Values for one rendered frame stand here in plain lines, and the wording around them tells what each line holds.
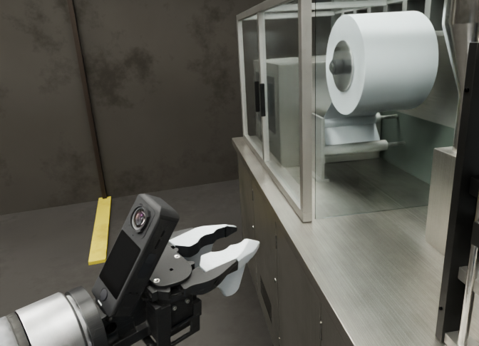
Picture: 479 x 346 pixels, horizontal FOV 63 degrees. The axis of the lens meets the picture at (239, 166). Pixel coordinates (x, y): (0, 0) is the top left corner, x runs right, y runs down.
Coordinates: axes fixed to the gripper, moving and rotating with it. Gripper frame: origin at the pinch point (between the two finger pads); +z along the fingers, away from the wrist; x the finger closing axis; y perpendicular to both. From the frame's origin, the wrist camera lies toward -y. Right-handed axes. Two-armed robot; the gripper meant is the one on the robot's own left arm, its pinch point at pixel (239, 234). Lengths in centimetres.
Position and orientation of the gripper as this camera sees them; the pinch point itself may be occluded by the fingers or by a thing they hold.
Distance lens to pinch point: 48.7
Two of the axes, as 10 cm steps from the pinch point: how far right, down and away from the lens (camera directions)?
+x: 6.6, 3.2, -6.8
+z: 7.5, -2.4, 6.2
